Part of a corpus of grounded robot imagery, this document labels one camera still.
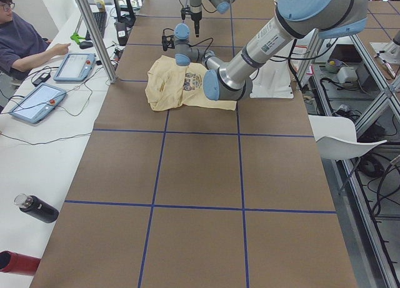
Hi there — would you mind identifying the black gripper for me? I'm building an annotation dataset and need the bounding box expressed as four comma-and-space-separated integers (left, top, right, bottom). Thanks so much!
161, 28, 175, 50
181, 6, 202, 37

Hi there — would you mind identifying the beige long-sleeve printed shirt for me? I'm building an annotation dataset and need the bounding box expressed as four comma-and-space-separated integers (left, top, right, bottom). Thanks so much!
145, 55, 236, 111

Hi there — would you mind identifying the black keyboard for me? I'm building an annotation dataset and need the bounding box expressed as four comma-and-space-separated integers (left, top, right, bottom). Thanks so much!
92, 12, 107, 38

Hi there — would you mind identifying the paper cup with drink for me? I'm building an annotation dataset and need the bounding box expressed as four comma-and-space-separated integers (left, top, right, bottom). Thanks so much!
93, 0, 106, 12

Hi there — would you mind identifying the green clamp tool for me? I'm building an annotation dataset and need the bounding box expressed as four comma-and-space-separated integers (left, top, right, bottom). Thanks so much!
70, 32, 86, 44

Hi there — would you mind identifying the blue teach pendant far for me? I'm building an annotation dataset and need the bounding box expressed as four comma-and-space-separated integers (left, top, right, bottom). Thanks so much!
53, 53, 96, 82

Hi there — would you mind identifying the blue teach pendant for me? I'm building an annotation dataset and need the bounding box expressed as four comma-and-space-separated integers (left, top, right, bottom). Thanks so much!
9, 83, 67, 124
53, 53, 96, 82

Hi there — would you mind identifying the blue teach pendant near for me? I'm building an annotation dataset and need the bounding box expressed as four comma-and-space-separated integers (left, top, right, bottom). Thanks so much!
9, 83, 67, 124

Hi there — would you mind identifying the seated person in grey shirt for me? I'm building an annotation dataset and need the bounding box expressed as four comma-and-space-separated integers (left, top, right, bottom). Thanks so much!
1, 0, 70, 81

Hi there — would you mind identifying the white plastic chair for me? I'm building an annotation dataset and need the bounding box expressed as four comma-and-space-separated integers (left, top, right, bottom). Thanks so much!
308, 115, 387, 160

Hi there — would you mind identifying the black water bottle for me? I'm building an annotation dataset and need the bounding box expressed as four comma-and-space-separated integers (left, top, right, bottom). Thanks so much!
14, 194, 59, 223

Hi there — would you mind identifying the red bottle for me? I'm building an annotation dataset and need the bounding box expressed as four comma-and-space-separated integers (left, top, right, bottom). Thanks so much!
1, 251, 41, 276

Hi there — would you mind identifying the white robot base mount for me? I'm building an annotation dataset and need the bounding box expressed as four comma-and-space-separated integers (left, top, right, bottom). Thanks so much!
250, 45, 294, 99

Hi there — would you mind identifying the aluminium frame post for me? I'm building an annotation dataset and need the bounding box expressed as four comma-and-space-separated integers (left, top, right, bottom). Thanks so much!
75, 0, 117, 84

